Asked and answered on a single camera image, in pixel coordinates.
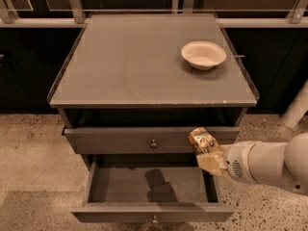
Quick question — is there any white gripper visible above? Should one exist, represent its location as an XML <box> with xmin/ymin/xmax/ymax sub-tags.
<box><xmin>196</xmin><ymin>141</ymin><xmax>257</xmax><ymax>185</ymax></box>

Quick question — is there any orange crushed soda can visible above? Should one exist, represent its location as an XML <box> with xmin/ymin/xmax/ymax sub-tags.
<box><xmin>188</xmin><ymin>127</ymin><xmax>221</xmax><ymax>155</ymax></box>

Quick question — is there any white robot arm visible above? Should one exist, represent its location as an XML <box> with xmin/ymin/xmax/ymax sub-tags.
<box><xmin>190</xmin><ymin>131</ymin><xmax>308</xmax><ymax>195</ymax></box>

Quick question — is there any grey open middle drawer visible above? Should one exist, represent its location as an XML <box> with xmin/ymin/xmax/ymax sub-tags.
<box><xmin>72</xmin><ymin>153</ymin><xmax>235</xmax><ymax>223</ymax></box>

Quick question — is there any grey drawer cabinet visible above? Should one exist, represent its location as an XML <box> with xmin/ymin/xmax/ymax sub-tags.
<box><xmin>46</xmin><ymin>13</ymin><xmax>260</xmax><ymax>171</ymax></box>

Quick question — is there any grey top drawer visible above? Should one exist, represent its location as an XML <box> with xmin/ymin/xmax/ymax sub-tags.
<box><xmin>63</xmin><ymin>126</ymin><xmax>241</xmax><ymax>155</ymax></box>

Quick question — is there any white pole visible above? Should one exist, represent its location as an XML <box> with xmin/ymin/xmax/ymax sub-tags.
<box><xmin>282</xmin><ymin>80</ymin><xmax>308</xmax><ymax>128</ymax></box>

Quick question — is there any white paper bowl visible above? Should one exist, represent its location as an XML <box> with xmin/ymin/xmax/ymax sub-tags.
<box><xmin>181</xmin><ymin>41</ymin><xmax>226</xmax><ymax>70</ymax></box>

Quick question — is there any metal railing frame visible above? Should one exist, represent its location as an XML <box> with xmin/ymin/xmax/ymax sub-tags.
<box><xmin>0</xmin><ymin>0</ymin><xmax>308</xmax><ymax>28</ymax></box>

